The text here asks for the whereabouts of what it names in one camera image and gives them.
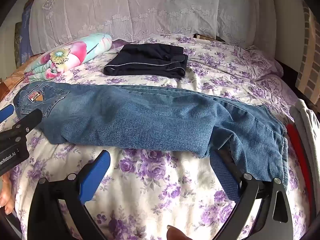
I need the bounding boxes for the blue denim pants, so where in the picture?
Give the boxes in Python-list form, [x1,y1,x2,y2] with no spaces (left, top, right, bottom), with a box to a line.
[14,81,289,191]

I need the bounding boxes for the white pillow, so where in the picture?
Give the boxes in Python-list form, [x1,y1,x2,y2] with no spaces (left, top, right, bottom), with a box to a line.
[217,0,275,50]

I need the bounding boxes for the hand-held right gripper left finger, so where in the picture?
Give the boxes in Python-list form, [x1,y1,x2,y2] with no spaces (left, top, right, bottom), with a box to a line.
[27,150,111,240]

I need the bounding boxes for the person's left hand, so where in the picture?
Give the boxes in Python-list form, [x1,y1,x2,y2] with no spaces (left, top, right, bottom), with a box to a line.
[0,174,13,215]

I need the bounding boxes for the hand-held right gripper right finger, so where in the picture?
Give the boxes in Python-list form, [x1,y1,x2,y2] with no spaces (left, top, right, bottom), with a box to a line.
[211,150,309,240]

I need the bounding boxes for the white lace cover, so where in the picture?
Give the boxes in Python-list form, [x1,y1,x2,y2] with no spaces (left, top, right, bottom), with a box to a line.
[29,0,258,49]

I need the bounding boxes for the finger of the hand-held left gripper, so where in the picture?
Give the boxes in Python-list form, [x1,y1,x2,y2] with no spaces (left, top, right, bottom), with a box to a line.
[0,108,43,143]
[0,104,15,126]

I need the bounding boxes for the brown cloth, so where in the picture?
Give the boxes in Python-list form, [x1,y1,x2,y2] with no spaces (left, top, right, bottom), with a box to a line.
[0,64,32,101]

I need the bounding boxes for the grey cloth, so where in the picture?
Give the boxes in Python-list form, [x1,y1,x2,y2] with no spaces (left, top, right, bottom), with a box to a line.
[289,98,320,157]

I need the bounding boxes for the red cloth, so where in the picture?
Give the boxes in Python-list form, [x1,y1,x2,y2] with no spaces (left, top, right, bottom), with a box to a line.
[286,122,313,207]

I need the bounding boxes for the blue cloth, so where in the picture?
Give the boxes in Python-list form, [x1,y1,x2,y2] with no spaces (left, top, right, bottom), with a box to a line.
[21,4,34,58]

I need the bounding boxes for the folded dark navy pants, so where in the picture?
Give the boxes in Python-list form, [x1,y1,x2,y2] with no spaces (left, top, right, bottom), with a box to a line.
[103,43,189,79]

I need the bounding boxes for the folded floral quilt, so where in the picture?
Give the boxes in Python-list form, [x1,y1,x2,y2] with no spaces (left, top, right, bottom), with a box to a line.
[24,33,113,82]

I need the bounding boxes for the brown box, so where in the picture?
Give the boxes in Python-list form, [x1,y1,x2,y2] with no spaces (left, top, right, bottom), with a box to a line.
[193,33,222,41]

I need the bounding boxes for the person's right hand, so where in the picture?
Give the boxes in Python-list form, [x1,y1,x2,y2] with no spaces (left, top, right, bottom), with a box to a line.
[167,225,194,240]

